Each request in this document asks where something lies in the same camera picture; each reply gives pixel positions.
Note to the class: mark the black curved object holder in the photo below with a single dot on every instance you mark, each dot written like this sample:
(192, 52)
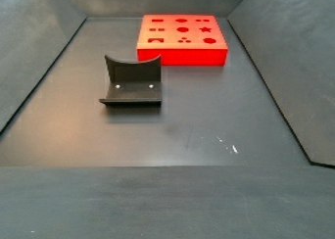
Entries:
(135, 82)

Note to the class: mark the red shape-sorter box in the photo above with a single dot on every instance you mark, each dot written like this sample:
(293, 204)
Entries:
(187, 40)

